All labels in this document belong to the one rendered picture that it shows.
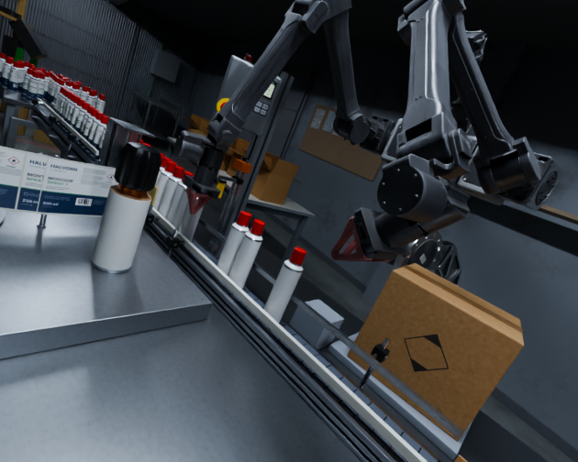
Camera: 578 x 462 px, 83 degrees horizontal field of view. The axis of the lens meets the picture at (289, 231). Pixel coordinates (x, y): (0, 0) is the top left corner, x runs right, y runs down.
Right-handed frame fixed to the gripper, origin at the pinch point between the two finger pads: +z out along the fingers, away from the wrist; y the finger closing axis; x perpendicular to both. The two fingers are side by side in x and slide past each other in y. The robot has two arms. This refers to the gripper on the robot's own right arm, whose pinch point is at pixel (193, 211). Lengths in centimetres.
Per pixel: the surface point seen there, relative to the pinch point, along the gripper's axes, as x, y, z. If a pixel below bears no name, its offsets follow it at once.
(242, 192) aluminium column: 19.3, -3.9, -7.4
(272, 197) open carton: 147, -107, 20
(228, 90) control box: 6.8, -12.0, -36.1
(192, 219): 4.5, -5.5, 4.9
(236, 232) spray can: 3.9, 16.0, -1.5
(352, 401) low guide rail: 2, 64, 11
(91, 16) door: 208, -899, -110
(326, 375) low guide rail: 2, 57, 10
